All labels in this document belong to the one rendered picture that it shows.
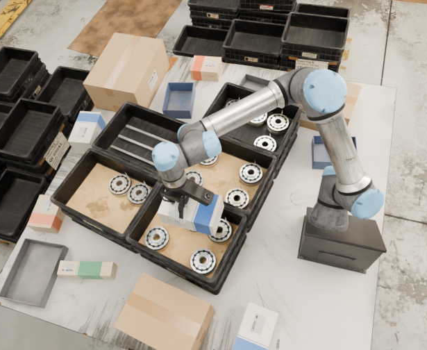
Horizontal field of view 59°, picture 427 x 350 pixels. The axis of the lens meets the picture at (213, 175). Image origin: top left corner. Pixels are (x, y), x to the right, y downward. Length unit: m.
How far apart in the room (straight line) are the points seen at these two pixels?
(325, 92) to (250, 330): 0.90
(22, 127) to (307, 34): 1.99
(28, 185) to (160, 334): 1.57
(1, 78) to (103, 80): 1.16
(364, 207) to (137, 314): 0.90
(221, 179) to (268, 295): 0.53
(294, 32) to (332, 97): 1.72
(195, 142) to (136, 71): 1.09
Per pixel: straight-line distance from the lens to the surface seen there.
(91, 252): 1.83
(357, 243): 1.44
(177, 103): 2.14
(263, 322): 1.52
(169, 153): 1.02
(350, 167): 1.26
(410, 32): 3.75
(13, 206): 2.70
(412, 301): 2.51
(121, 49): 2.24
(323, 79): 1.12
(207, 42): 3.12
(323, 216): 1.47
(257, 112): 1.21
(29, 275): 1.92
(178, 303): 1.49
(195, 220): 1.27
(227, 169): 1.70
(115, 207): 1.73
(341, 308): 1.66
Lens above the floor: 2.30
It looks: 60 degrees down
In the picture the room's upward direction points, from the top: 11 degrees counter-clockwise
